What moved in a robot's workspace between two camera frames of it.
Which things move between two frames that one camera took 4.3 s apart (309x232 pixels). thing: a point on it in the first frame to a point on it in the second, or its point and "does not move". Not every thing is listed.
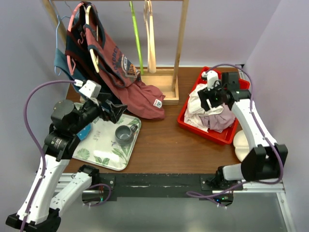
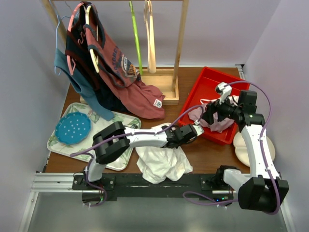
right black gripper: (205, 94) to (212, 108)
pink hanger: (69, 28) does not move
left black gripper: (115, 110) to (185, 142)
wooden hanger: (150, 25) does not move
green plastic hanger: (138, 39) does not move
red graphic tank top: (119, 77) does not move
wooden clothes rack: (165, 79) does not move
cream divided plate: (241, 145) does not move
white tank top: (195, 108) to (156, 164)
